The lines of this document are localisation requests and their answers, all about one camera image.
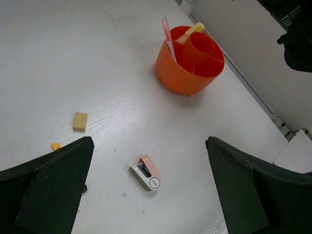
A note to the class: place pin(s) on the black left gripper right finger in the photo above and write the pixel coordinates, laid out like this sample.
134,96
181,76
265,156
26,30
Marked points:
258,197

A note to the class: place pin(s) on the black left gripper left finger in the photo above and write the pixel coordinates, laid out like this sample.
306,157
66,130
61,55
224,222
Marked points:
42,196

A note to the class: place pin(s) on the yellow utility knife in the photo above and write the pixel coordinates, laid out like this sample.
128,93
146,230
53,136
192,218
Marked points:
56,146

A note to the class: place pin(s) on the tan eraser block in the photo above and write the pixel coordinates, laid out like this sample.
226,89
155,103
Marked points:
80,121

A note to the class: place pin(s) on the small pink white stapler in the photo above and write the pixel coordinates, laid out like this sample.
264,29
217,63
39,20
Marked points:
146,173

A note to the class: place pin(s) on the yellow thick highlighter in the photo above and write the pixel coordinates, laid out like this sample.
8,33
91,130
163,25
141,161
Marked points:
198,27

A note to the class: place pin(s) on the thin pink highlighter pen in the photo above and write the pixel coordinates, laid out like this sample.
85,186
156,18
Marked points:
168,37

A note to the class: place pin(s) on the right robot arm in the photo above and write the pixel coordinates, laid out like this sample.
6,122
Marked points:
294,16

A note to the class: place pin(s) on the orange round container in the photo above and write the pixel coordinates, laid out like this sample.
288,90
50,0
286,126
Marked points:
198,62

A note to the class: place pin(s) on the aluminium rail right side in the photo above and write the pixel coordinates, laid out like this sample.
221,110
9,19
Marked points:
254,55

